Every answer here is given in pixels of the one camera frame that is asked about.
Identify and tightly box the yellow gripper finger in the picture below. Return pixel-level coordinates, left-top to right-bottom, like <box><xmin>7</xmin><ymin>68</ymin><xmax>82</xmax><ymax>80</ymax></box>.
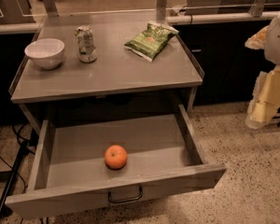
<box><xmin>245</xmin><ymin>65</ymin><xmax>280</xmax><ymax>129</ymax></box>
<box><xmin>245</xmin><ymin>26</ymin><xmax>268</xmax><ymax>49</ymax></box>

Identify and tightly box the orange fruit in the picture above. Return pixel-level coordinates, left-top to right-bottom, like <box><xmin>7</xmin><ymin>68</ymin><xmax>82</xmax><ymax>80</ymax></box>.
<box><xmin>105</xmin><ymin>145</ymin><xmax>128</xmax><ymax>170</ymax></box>

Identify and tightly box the grey counter cabinet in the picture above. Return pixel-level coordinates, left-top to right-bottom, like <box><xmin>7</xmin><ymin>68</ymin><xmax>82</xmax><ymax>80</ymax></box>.
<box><xmin>8</xmin><ymin>11</ymin><xmax>205</xmax><ymax>135</ymax></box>

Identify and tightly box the grey open drawer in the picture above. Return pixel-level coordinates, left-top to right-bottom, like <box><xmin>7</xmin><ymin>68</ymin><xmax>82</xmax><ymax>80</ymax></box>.
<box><xmin>6</xmin><ymin>106</ymin><xmax>226</xmax><ymax>219</ymax></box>

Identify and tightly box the green chip bag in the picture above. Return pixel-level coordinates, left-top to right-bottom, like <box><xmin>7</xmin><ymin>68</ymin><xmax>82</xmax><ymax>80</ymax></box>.
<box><xmin>124</xmin><ymin>21</ymin><xmax>178</xmax><ymax>62</ymax></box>

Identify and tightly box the white green soda can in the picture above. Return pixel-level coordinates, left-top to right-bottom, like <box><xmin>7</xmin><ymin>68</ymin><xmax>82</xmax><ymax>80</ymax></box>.
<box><xmin>74</xmin><ymin>25</ymin><xmax>97</xmax><ymax>63</ymax></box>

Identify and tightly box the white ceramic bowl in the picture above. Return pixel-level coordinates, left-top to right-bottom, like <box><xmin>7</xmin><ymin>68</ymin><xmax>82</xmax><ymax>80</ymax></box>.
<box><xmin>24</xmin><ymin>38</ymin><xmax>65</xmax><ymax>69</ymax></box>

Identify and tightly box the black floor bar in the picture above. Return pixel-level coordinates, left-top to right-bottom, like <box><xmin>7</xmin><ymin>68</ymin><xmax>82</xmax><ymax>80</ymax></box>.
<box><xmin>0</xmin><ymin>141</ymin><xmax>28</xmax><ymax>218</ymax></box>

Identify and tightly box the black drawer handle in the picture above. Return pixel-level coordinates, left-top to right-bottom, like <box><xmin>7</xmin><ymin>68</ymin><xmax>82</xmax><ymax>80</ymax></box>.
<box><xmin>107</xmin><ymin>187</ymin><xmax>143</xmax><ymax>204</ymax></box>

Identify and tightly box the black floor cable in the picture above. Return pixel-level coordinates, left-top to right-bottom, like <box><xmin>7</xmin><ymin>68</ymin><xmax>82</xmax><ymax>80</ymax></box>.
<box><xmin>0</xmin><ymin>123</ymin><xmax>38</xmax><ymax>194</ymax></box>

